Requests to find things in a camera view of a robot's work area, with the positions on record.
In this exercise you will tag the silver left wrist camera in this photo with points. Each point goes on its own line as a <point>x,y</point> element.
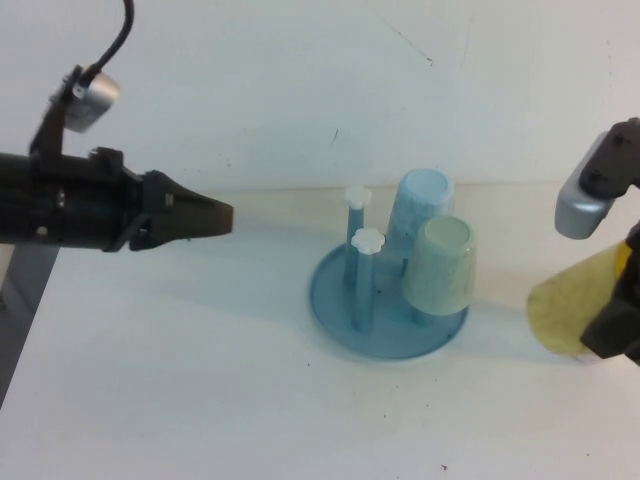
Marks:
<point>90,102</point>

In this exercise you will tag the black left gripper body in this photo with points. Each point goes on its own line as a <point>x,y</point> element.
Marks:
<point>100,205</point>

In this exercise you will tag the light blue plastic cup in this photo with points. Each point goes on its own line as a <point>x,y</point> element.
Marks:
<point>420,205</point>

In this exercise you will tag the blue cup stand white caps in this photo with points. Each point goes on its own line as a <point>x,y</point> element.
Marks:
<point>390,342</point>

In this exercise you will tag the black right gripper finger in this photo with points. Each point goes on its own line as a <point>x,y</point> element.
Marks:
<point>615,330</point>
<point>631,270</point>

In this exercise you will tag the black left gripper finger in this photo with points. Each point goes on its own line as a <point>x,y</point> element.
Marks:
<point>190,227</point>
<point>190,197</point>

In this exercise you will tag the yellow plastic cup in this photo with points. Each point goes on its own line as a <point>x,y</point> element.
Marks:
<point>560,310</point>

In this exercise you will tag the pale green plastic cup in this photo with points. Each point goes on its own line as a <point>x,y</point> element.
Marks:
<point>440,280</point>

